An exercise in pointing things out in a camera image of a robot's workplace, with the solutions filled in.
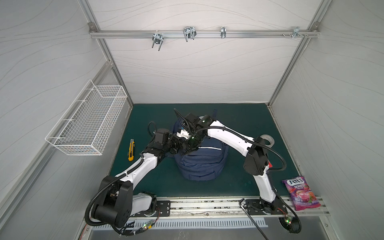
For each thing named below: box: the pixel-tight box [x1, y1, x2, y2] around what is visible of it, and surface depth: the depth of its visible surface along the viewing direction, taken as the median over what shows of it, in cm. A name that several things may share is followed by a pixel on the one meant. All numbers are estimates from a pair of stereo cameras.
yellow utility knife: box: [128, 138, 135, 162], surface depth 97 cm
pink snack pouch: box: [282, 176, 321, 211], surface depth 78 cm
